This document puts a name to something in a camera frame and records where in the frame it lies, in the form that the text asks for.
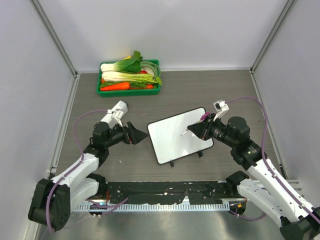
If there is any green long beans bundle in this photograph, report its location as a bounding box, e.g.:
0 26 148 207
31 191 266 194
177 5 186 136
140 61 161 77

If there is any lower bok choy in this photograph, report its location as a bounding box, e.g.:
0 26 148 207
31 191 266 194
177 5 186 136
101 71 163 86

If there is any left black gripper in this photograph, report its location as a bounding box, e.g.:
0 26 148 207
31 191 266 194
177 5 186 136
104 120 148 148

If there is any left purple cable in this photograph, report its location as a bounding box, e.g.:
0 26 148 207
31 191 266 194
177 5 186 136
46 109 111 233

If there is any small whiteboard with black frame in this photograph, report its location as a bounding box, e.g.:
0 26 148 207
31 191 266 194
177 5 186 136
147 107 214 165

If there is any pink white marker pen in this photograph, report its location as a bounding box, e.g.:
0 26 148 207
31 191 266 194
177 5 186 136
180 112 210 137

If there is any white slotted cable duct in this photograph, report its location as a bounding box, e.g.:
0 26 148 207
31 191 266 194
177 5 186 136
74 201 230 212

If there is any bok choy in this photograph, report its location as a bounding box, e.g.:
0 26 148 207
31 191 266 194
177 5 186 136
101 71 163 86
100 50 143 73

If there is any upper bok choy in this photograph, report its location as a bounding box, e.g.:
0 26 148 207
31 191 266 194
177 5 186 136
100 50 143 73

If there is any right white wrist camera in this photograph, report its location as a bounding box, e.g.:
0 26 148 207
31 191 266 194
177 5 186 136
213 100 229 122

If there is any large orange carrot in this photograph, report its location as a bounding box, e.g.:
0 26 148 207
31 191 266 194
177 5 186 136
100 82 130 92

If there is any purple cable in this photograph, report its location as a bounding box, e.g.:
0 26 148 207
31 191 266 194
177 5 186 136
46 109 111 233
224 96 320 222

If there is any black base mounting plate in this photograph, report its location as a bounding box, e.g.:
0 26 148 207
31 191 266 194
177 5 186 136
107 181 243 205

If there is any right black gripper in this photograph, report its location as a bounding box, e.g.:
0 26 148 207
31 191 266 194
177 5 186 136
188 113 237 148

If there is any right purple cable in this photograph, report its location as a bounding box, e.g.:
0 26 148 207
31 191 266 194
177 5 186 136
224 96 320 222

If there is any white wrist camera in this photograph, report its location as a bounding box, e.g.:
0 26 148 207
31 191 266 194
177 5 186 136
105 108 125 128
213 100 229 122

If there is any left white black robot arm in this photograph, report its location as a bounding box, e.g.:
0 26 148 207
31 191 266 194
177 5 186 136
28 100 148 232

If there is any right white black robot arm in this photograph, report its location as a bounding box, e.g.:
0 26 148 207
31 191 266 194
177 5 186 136
187 113 320 240

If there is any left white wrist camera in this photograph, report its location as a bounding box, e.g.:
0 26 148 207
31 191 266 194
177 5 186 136
105 108 125 128

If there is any green plastic tray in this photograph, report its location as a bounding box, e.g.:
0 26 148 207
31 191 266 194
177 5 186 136
96 70 162 98

